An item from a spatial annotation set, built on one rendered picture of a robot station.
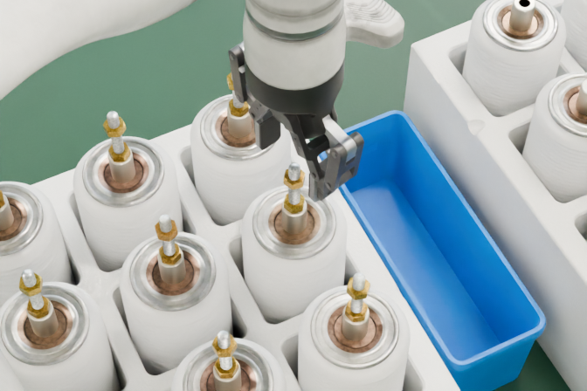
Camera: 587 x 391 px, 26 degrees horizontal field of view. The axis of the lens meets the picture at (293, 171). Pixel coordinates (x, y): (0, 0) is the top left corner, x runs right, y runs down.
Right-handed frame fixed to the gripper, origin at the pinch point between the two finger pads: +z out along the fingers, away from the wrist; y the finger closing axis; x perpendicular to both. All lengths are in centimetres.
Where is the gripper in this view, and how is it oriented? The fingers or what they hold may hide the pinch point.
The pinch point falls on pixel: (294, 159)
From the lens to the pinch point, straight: 105.9
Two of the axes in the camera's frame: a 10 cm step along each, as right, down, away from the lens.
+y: 6.4, 6.3, -4.3
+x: 7.7, -5.3, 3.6
